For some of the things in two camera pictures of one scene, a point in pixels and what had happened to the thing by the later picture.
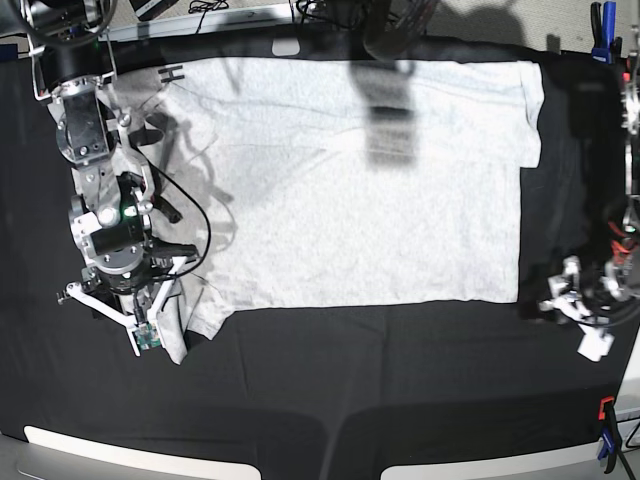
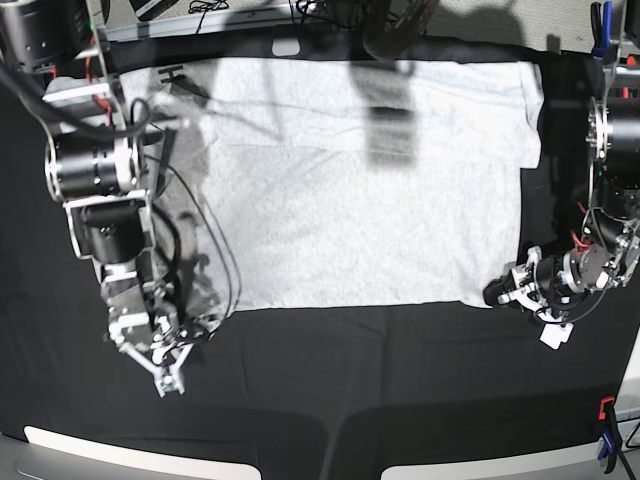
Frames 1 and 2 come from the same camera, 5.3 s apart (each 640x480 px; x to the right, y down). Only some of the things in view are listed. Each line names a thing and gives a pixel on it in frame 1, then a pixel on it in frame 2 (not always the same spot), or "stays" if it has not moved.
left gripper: [129, 267] → [140, 329]
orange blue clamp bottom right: [609, 446] stays
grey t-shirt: [334, 182] stays
